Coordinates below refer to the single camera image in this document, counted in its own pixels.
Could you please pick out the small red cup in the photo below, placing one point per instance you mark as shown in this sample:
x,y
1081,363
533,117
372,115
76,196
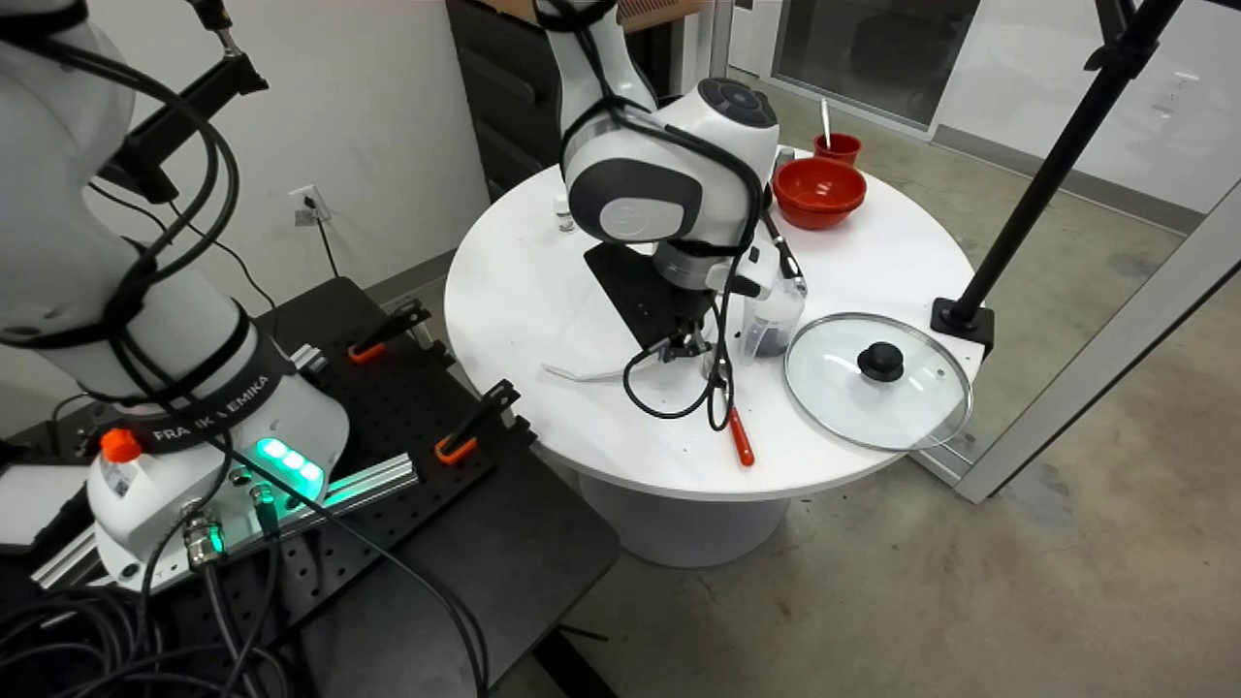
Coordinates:
x,y
838,147

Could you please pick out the grey metal frame post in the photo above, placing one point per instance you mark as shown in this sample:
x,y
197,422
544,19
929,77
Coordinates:
x,y
1101,363

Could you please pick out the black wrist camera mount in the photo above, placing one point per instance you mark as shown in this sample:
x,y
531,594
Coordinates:
x,y
643,292

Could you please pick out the orange round button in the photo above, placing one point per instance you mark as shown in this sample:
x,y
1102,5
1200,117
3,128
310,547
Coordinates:
x,y
121,442

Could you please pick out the aluminium rail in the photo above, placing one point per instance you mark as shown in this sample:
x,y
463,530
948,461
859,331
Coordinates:
x,y
352,491

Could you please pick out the black camera bracket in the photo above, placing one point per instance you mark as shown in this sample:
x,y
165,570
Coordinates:
x,y
176,110

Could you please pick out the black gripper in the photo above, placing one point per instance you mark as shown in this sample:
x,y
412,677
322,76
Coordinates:
x,y
705,306

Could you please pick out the red bowl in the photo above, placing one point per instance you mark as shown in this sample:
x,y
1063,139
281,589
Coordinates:
x,y
821,192

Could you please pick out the white wall outlet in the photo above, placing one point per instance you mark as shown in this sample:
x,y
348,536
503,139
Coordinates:
x,y
310,203

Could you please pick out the clear plastic measuring cup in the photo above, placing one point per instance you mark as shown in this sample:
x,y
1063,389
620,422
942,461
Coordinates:
x,y
776,318

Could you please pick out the white stick in cup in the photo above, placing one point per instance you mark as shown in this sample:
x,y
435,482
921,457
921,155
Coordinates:
x,y
829,120

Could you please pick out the glass pot lid black knob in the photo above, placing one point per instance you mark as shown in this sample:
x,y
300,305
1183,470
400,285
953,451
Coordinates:
x,y
878,381

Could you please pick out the dark window pane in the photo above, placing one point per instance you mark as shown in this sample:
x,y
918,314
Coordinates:
x,y
878,51

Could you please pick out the white table pedestal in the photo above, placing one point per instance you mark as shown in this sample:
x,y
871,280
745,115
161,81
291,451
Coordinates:
x,y
683,523

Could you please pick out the black platform table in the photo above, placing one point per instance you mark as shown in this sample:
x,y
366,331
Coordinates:
x,y
518,556

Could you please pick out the black tripod stand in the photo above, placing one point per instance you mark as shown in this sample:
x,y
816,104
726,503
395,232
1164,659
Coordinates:
x,y
1053,174

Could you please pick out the black clamp with orange tip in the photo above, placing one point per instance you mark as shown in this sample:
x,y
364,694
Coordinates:
x,y
388,335
470,426

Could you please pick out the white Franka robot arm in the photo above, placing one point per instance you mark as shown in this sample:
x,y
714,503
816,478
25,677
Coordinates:
x,y
647,178

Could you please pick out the dark cabinet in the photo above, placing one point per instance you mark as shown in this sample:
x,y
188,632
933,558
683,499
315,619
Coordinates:
x,y
511,98

